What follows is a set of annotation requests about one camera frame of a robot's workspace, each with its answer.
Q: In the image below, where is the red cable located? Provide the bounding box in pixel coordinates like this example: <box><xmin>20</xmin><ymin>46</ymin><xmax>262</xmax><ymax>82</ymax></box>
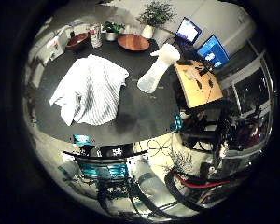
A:
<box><xmin>172</xmin><ymin>170</ymin><xmax>241</xmax><ymax>189</ymax></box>

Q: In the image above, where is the dark wooden bowl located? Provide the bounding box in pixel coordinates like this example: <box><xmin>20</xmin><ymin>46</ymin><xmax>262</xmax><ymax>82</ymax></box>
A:
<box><xmin>65</xmin><ymin>32</ymin><xmax>91</xmax><ymax>51</ymax></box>

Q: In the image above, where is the light wooden desk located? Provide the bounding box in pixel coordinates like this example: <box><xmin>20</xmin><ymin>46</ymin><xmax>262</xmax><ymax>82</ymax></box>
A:
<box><xmin>173</xmin><ymin>59</ymin><xmax>225</xmax><ymax>109</ymax></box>

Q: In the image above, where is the small green potted plant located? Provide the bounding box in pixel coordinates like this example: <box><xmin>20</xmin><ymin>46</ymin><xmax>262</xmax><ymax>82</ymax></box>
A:
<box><xmin>101</xmin><ymin>21</ymin><xmax>126</xmax><ymax>42</ymax></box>

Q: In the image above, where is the white cardboard box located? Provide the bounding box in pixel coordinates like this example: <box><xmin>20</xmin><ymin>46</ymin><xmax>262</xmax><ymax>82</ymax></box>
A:
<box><xmin>46</xmin><ymin>35</ymin><xmax>67</xmax><ymax>61</ymax></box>

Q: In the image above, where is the round wooden side table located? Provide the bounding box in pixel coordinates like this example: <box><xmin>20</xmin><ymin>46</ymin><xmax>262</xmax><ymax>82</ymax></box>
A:
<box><xmin>117</xmin><ymin>33</ymin><xmax>151</xmax><ymax>52</ymax></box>

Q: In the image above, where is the white striped cloth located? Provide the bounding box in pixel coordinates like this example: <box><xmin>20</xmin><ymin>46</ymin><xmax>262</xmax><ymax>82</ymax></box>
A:
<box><xmin>49</xmin><ymin>53</ymin><xmax>131</xmax><ymax>127</ymax></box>

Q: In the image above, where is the teal metal frame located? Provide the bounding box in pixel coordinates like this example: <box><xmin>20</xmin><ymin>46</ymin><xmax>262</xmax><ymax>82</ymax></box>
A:
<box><xmin>78</xmin><ymin>161</ymin><xmax>129</xmax><ymax>180</ymax></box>

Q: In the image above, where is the monitor with blue screen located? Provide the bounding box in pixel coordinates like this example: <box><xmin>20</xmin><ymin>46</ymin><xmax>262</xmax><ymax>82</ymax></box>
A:
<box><xmin>196</xmin><ymin>34</ymin><xmax>231</xmax><ymax>69</ymax></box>

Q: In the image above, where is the leafy plant in white vase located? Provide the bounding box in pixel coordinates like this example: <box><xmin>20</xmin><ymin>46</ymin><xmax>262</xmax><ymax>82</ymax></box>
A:
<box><xmin>136</xmin><ymin>1</ymin><xmax>177</xmax><ymax>40</ymax></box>

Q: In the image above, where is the printed tin can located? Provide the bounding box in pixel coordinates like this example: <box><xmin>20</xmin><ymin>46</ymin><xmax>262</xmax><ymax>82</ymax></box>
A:
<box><xmin>89</xmin><ymin>23</ymin><xmax>104</xmax><ymax>49</ymax></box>

